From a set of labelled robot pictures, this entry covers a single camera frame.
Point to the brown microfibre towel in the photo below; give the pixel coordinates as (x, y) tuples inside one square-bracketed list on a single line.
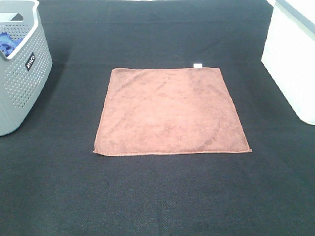
[(168, 111)]

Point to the black table cover cloth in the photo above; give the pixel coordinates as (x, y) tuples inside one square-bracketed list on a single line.
[(51, 182)]

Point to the grey perforated laundry basket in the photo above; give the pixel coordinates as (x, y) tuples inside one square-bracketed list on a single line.
[(23, 72)]

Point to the white storage bin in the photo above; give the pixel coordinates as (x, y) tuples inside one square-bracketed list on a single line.
[(289, 54)]

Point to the blue cloth in basket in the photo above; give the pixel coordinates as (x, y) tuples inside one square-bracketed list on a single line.
[(8, 44)]

